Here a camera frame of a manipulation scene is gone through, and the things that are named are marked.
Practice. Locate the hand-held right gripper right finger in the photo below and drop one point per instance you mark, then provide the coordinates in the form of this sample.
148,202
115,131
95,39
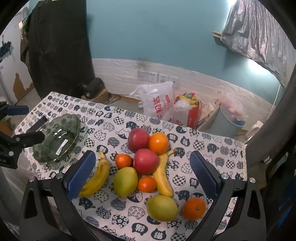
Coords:
203,173

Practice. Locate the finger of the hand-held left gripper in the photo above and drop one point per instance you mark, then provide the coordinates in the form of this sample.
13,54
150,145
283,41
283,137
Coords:
17,110
27,138

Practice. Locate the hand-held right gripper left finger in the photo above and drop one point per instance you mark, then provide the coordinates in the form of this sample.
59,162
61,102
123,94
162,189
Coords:
83,172

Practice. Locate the yellow banana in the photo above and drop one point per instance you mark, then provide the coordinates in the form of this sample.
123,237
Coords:
163,176
98,175

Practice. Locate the green glass bowl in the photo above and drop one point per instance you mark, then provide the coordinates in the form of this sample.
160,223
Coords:
57,141

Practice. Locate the large orange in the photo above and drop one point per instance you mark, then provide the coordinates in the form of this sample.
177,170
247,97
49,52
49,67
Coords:
158,143
194,208

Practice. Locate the small mandarin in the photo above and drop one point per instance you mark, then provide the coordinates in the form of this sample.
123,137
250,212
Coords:
147,184
123,161

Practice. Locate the red apple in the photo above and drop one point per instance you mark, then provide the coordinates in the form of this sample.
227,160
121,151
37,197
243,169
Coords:
137,139
145,162

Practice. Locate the blue-grey bin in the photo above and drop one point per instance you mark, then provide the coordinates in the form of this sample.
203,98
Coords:
229,126

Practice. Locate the cat print tablecloth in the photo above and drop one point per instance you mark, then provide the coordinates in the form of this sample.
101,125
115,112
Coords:
120,215

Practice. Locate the white and red carton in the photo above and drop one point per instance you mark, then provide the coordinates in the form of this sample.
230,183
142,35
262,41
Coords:
208,111

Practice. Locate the red and white bag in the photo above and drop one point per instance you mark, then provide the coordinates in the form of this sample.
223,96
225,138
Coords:
187,111

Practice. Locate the white kettle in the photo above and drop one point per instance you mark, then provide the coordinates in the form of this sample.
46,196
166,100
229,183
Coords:
254,128

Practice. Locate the black hanging cloth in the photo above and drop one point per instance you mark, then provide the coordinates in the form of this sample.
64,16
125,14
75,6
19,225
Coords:
60,46

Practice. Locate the brown cardboard box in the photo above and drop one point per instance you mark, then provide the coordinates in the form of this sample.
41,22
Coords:
100,95

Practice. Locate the white plastic bag red print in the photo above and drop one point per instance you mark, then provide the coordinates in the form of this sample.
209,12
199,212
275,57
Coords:
157,102

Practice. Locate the wooden strip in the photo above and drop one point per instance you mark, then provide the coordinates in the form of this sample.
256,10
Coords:
216,35

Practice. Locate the grey curtain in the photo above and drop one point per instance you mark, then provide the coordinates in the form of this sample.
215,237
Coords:
254,30

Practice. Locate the dark grey frame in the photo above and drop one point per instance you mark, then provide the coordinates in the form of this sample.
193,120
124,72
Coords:
272,127

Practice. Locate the white wall socket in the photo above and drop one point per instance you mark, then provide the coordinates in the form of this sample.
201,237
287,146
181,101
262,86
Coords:
142,74
152,76
163,78

